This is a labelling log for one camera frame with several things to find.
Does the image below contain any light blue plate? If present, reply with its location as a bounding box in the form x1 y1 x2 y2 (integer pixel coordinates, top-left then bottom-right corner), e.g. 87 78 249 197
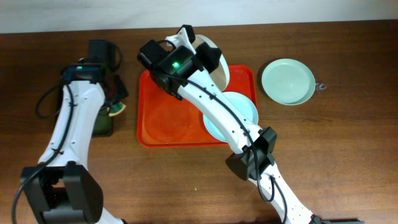
203 91 259 142

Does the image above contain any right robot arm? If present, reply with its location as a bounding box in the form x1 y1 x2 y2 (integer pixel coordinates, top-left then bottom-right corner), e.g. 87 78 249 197
137 25 325 224

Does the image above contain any black water tray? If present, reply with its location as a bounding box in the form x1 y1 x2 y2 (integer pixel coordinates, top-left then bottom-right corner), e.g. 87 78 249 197
61 63 114 138

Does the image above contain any green yellow sponge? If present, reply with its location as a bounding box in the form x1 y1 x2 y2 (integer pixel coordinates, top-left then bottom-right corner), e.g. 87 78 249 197
107 102 126 117

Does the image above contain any mint green plate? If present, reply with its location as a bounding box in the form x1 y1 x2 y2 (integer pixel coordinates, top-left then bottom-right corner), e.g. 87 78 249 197
261 58 316 106

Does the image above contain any white plate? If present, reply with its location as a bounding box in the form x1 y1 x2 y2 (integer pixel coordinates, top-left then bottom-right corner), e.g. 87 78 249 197
192 34 230 91

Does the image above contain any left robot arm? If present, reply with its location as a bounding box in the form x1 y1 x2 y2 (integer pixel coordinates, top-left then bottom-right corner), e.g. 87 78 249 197
11 40 128 223

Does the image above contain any red plastic tray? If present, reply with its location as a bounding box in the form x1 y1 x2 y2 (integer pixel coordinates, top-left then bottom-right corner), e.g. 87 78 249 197
137 65 257 148

